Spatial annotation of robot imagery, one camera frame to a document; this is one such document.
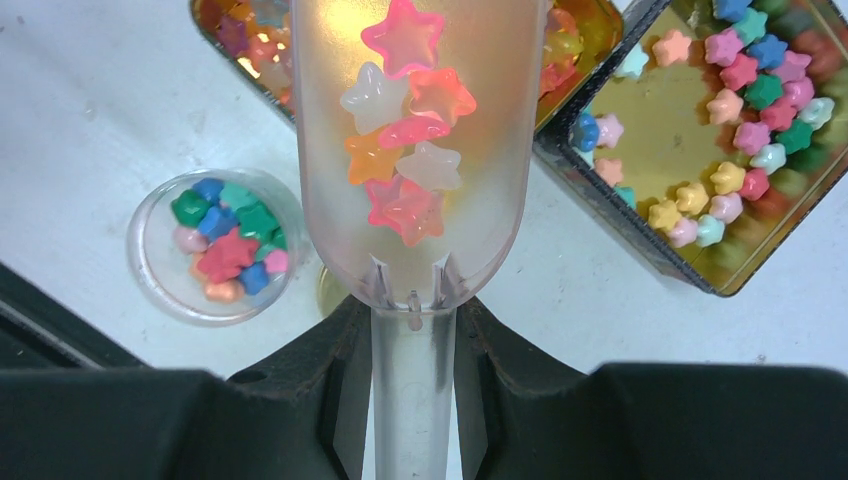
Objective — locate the gold round lid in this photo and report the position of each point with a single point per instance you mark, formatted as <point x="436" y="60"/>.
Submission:
<point x="330" y="292"/>

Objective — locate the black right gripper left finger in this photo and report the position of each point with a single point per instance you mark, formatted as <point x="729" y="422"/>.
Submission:
<point x="300" y="413"/>

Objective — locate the clear round plastic container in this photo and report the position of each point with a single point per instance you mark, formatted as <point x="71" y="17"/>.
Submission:
<point x="217" y="247"/>

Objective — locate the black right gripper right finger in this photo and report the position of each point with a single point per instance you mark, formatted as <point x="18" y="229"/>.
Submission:
<point x="522" y="414"/>

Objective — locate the clear plastic scoop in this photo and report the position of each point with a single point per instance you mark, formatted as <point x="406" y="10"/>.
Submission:
<point x="415" y="122"/>

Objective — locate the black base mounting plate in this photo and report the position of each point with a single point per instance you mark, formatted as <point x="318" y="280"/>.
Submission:
<point x="37" y="332"/>

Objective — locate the tin of pastel star candies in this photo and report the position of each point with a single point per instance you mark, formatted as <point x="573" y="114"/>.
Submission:
<point x="704" y="131"/>

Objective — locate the tin of translucent star candies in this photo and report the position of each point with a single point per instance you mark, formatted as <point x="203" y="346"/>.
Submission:
<point x="254" y="37"/>

